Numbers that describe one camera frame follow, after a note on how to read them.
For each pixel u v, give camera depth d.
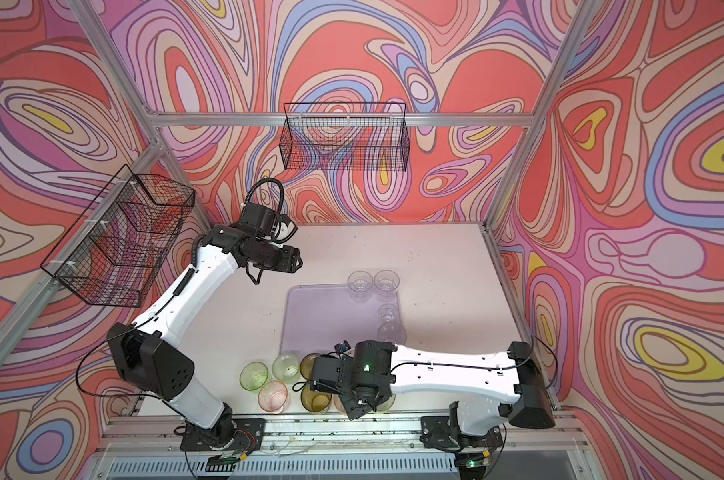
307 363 0.79
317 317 0.95
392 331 0.88
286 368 0.84
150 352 0.42
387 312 0.92
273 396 0.79
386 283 0.99
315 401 0.79
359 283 0.98
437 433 0.74
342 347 0.62
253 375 0.82
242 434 0.73
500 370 0.41
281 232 0.68
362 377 0.44
